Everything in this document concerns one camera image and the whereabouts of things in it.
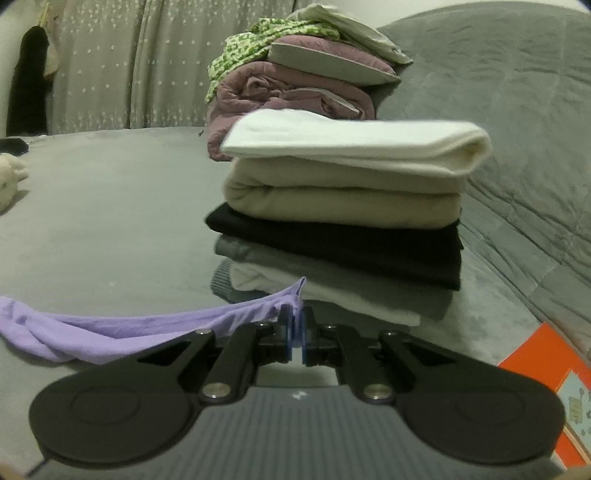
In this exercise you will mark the grey quilted blanket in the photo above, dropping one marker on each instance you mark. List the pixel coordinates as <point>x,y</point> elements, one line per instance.
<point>508,115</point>

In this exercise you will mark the green patterned cloth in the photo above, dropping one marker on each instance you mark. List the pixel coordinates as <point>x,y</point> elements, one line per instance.
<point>235,48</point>

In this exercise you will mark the grey bed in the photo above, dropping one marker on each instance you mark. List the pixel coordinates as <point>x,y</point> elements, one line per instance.
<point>115,207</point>

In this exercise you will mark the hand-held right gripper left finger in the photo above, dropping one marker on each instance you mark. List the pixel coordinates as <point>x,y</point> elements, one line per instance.
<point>288,339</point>

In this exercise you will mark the stack of folded clothes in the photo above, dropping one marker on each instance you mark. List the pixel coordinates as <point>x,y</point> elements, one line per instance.
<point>346,203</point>

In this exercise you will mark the orange book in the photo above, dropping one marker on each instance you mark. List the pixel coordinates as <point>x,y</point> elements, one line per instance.
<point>535,364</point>

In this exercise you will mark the folded pink quilt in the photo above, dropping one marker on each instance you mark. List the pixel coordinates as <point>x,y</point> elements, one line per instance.
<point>258,92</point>

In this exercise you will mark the white plush dog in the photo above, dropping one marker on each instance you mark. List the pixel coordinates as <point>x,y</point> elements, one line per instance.
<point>9,180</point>

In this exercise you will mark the pink pillow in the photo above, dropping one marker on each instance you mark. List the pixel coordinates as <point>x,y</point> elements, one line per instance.
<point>323,57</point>

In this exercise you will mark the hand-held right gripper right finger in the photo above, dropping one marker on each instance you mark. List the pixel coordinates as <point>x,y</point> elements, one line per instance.
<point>304,344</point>

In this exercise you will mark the purple pants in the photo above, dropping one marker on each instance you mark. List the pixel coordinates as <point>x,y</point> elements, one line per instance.
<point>115,332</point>

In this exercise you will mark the white pillow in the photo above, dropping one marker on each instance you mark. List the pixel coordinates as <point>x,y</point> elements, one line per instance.
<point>355,30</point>

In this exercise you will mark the grey star-print curtain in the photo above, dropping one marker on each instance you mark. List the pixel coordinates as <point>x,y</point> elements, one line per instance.
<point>138,69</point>

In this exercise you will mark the black hanging garment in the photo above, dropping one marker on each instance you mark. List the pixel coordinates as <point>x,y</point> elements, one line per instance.
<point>27,87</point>

